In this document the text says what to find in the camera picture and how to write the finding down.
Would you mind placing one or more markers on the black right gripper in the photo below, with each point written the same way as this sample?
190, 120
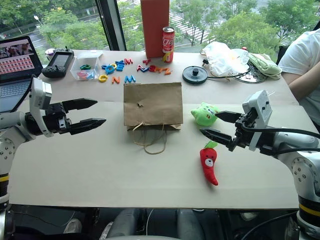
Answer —
245, 132

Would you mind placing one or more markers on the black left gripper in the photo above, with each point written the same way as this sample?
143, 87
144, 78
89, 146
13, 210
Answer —
58, 120

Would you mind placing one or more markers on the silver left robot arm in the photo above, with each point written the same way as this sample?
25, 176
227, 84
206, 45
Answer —
12, 140

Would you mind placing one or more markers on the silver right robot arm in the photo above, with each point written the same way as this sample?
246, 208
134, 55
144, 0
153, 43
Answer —
300, 160

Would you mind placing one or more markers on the clear crumpled plastic bag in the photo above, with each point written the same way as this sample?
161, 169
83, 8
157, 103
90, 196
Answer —
221, 58

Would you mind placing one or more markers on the brown paper bag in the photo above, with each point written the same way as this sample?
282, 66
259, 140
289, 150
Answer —
153, 105

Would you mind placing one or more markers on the green plush toy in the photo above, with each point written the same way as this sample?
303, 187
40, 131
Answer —
205, 115

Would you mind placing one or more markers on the yellow toy letter G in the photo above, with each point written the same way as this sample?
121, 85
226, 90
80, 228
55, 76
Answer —
102, 78

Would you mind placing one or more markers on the red chili plush toy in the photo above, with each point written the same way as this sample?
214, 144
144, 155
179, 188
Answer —
209, 165

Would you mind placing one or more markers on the orange toy letter N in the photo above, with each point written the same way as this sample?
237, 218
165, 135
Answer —
115, 79

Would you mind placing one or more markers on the green toy letter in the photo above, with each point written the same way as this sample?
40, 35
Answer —
85, 67

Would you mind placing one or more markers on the clear plastic box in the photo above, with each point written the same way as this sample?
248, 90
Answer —
86, 63

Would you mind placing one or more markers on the black handheld game controller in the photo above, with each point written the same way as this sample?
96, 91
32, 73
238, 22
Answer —
58, 63

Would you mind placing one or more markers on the yellow toy letter O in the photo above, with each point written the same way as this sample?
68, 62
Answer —
113, 66

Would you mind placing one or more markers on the round metallic tray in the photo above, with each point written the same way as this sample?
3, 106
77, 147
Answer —
252, 76

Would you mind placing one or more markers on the blue toy letter M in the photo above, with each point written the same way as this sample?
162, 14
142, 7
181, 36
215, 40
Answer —
130, 79

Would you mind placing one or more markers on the blue toy letter E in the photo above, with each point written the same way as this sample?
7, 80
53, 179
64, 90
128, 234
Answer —
120, 67

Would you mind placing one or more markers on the black round disc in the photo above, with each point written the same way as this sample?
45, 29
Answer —
194, 75

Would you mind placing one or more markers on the red toy letter M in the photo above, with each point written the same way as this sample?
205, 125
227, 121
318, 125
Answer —
128, 61

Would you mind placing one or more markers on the small purple white object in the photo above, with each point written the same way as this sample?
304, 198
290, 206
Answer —
49, 52

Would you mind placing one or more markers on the light green cloth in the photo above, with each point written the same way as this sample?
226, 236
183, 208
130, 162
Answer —
263, 66

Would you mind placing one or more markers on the red toy letter A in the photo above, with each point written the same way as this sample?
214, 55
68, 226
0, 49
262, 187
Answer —
139, 68

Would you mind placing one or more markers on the orange toy letter Z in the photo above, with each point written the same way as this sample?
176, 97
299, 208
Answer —
166, 71

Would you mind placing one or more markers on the open laptop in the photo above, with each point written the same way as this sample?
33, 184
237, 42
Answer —
15, 70

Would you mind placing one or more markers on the yellow toy letter D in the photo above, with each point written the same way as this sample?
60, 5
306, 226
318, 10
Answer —
166, 57

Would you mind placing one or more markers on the black window pillar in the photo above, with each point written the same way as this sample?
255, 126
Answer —
111, 22

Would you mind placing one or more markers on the red soda can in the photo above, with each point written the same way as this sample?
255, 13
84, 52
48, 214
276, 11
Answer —
168, 43

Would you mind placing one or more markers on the grey rounded shape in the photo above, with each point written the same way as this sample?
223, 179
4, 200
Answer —
187, 223
125, 223

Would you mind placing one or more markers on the person in white shirt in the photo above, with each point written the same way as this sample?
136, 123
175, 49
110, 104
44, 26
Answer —
302, 57

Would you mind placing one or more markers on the tall orange-red box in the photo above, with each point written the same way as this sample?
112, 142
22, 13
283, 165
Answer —
153, 27

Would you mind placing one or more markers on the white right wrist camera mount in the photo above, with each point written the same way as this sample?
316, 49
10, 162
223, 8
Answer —
261, 107

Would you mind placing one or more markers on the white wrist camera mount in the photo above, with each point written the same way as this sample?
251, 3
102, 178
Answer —
40, 95
261, 107

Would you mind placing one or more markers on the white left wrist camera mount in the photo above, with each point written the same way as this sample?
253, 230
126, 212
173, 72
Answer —
40, 95

